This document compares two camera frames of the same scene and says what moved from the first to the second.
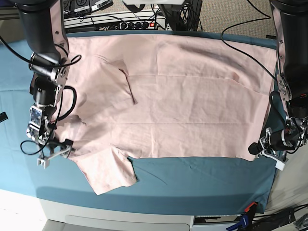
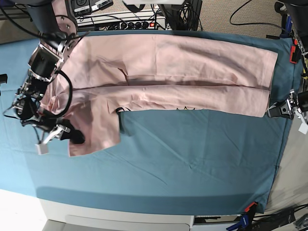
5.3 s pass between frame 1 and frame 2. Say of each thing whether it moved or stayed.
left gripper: moved
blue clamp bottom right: stayed
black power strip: stayed
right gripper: moved
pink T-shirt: moved
